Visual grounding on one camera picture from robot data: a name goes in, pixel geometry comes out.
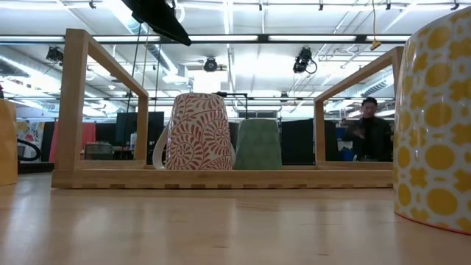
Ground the person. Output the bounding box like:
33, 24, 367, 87
341, 96, 394, 163

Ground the plain yellow mug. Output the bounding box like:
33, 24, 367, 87
0, 98, 18, 187

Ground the round black ceiling camera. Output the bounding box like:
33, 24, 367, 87
203, 56, 219, 73

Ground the black monitor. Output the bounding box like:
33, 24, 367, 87
115, 111, 166, 147

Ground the red curtain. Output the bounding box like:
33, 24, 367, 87
49, 121, 97, 163

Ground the black looped cable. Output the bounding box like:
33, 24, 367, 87
17, 138, 43, 163

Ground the red leaf patterned mug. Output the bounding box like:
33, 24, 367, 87
152, 92, 237, 172

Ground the plain green mug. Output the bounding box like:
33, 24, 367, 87
233, 118, 283, 171

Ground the yellow dot patterned mug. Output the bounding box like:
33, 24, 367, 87
392, 6, 471, 236

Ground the wooden tray with handle frames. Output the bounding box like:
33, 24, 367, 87
51, 28, 405, 190

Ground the yellow hanging cord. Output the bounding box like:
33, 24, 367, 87
369, 0, 382, 52

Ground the black ceiling camera with cable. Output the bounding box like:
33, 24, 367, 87
292, 46, 318, 74

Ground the colourful poster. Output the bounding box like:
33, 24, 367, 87
16, 120, 46, 163

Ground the grey storage bin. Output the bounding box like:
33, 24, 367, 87
83, 142, 115, 161

